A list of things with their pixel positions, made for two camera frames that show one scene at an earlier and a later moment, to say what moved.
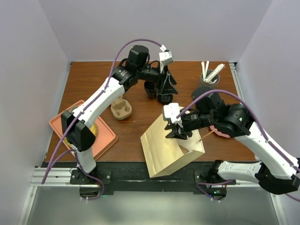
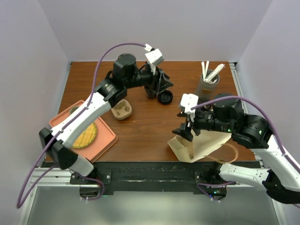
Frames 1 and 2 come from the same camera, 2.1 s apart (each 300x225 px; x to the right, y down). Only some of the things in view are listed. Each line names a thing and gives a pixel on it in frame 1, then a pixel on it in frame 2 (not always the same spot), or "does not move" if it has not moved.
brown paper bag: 162,153 -> 200,145
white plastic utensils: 205,69 does not move
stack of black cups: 150,89 does not move
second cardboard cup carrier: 121,108 does not move
